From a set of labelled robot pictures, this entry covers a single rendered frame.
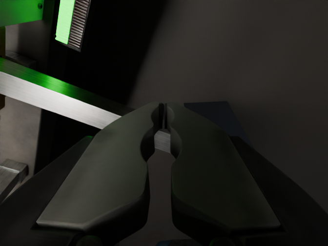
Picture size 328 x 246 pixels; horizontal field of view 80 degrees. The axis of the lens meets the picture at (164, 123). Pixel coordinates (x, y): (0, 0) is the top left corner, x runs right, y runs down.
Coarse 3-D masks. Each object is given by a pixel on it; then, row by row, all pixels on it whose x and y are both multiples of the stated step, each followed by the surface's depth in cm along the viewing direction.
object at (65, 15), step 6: (66, 0) 28; (72, 0) 28; (60, 6) 28; (66, 6) 28; (72, 6) 28; (60, 12) 29; (66, 12) 29; (60, 18) 29; (66, 18) 29; (60, 24) 30; (66, 24) 30; (60, 30) 30; (66, 30) 30; (60, 36) 31; (66, 36) 30; (66, 42) 31
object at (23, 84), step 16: (0, 64) 23; (16, 64) 24; (0, 80) 22; (16, 80) 22; (32, 80) 23; (48, 80) 24; (16, 96) 23; (32, 96) 23; (48, 96) 23; (64, 96) 23; (80, 96) 24; (96, 96) 26; (64, 112) 24; (80, 112) 24; (96, 112) 24; (112, 112) 24; (128, 112) 26; (160, 144) 27
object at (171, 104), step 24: (168, 120) 11; (192, 120) 9; (192, 144) 8; (216, 144) 8; (192, 168) 7; (216, 168) 7; (240, 168) 7; (192, 192) 6; (216, 192) 6; (240, 192) 6; (192, 216) 6; (216, 216) 5; (240, 216) 5; (264, 216) 5
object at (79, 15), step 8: (80, 0) 28; (88, 0) 28; (80, 8) 28; (80, 16) 29; (72, 24) 30; (80, 24) 30; (72, 32) 30; (80, 32) 30; (72, 40) 31; (80, 40) 31
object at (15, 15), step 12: (0, 0) 21; (12, 0) 22; (24, 0) 24; (36, 0) 26; (0, 12) 21; (12, 12) 23; (24, 12) 25; (36, 12) 27; (0, 24) 22; (12, 24) 24
